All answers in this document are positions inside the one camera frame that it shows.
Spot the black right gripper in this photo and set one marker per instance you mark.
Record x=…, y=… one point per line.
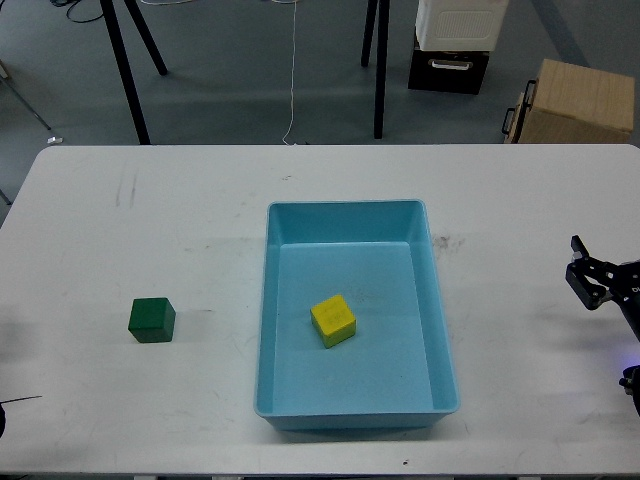
x=596, y=282

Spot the yellow wooden cube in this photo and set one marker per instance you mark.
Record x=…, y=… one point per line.
x=333, y=320

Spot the green wooden cube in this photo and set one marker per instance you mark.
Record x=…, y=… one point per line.
x=152, y=320

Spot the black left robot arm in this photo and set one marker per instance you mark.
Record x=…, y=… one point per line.
x=2, y=421

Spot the black storage box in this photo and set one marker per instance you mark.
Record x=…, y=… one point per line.
x=460, y=72

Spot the light blue plastic bin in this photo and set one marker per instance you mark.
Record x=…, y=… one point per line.
x=397, y=370

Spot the black table leg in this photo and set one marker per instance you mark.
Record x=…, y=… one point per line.
x=370, y=19
x=146, y=36
x=124, y=70
x=383, y=8

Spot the black table leg right rear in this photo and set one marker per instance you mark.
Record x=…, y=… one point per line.
x=370, y=19

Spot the black table leg left rear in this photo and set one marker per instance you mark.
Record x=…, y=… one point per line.
x=146, y=36

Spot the grey metal chair leg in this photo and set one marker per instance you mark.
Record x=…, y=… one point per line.
x=6, y=80

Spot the thin black cable tie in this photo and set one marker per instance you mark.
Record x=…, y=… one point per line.
x=20, y=399

